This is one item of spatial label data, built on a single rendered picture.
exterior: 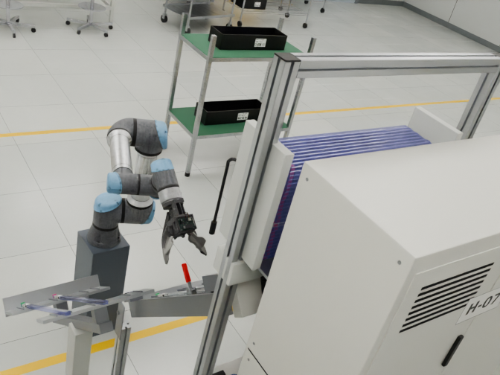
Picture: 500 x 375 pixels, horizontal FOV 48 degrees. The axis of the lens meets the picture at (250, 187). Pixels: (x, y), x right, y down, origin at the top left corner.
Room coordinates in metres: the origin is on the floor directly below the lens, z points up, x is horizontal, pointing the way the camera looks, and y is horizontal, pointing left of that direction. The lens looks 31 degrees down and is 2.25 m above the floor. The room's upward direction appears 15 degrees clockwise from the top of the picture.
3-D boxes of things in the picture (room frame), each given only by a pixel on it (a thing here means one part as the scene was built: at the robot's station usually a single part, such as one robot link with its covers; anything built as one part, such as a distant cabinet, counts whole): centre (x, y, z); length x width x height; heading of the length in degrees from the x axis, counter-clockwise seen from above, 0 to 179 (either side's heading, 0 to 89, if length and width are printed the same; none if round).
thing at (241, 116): (4.11, 0.29, 0.41); 0.57 x 0.17 x 0.11; 131
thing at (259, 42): (4.11, 0.29, 1.01); 0.57 x 0.17 x 0.11; 131
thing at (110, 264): (2.05, 0.59, 0.27); 0.18 x 0.18 x 0.55; 44
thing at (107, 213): (2.05, 0.59, 0.72); 0.13 x 0.12 x 0.14; 111
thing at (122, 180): (1.84, 0.51, 1.14); 0.49 x 0.11 x 0.12; 21
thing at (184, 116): (4.11, 0.29, 0.55); 0.91 x 0.46 x 1.10; 131
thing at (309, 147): (1.33, -0.23, 1.52); 0.51 x 0.13 x 0.27; 131
